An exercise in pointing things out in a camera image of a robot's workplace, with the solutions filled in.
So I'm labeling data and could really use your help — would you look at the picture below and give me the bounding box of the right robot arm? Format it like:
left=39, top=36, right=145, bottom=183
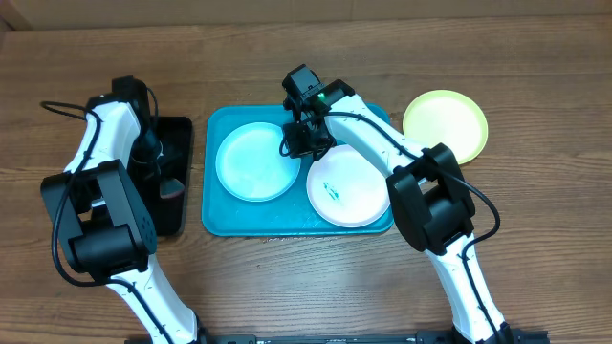
left=280, top=72, right=514, bottom=343

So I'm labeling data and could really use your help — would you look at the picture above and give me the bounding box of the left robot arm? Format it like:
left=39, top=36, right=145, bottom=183
left=40, top=89, right=206, bottom=343

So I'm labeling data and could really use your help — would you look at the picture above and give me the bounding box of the teal plastic tray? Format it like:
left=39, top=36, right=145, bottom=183
left=201, top=105, right=394, bottom=237

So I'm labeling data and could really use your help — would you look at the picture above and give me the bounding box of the orange sponge with dark scourer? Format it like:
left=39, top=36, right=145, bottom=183
left=159, top=178, right=185, bottom=200

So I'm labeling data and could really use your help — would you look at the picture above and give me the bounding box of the yellow-green plate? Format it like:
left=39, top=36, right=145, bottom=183
left=403, top=90, right=489, bottom=164

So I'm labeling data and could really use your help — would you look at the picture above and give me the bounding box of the light blue plate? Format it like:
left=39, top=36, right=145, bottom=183
left=215, top=122, right=301, bottom=202

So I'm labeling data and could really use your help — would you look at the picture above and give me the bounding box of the black plastic tray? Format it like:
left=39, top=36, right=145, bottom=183
left=135, top=117, right=193, bottom=237

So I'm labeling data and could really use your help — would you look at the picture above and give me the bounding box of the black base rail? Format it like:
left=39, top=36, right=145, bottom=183
left=123, top=330, right=551, bottom=344

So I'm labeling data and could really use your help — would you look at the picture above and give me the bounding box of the white plate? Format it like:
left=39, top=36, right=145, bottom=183
left=306, top=144, right=390, bottom=228

